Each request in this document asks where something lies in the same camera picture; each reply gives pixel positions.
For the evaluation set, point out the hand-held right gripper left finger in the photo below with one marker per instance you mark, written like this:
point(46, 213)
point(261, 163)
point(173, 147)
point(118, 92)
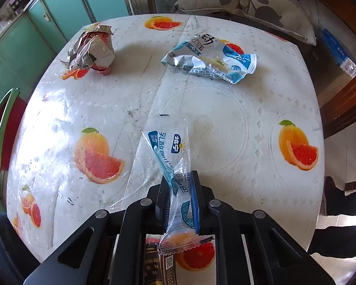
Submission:
point(161, 204)

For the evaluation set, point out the large red bin green rim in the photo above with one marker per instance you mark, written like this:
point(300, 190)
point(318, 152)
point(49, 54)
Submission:
point(6, 130)

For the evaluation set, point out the person's left leg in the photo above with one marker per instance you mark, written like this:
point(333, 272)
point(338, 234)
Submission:
point(9, 243)

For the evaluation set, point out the blue box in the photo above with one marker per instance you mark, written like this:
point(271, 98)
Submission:
point(338, 50)

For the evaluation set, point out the black gold packet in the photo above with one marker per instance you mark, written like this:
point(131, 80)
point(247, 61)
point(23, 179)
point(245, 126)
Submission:
point(154, 261)

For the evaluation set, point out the person's right leg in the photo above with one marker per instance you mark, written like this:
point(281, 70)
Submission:
point(344, 240)

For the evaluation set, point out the dark wooden desk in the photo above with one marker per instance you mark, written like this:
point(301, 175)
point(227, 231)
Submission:
point(353, 95)

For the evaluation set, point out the person's leg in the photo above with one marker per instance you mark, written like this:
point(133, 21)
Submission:
point(9, 243)
point(344, 240)

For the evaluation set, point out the floral cushion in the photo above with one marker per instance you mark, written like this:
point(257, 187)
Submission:
point(255, 6)

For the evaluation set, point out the blue white snack wrapper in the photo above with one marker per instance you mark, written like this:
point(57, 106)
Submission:
point(207, 56)

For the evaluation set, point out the fruit print tablecloth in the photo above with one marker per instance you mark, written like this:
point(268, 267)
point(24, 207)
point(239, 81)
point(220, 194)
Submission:
point(225, 118)

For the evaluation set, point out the clear wrapper with blue print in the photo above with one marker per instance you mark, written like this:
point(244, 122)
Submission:
point(166, 148)

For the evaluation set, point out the crumpled red silver wrapper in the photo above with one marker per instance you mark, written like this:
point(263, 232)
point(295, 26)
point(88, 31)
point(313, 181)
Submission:
point(92, 50)

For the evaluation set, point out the teal kitchen base cabinets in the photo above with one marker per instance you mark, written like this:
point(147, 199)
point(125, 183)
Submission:
point(62, 6)

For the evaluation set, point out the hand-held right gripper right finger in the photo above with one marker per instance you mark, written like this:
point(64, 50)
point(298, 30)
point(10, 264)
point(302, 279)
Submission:
point(195, 216)

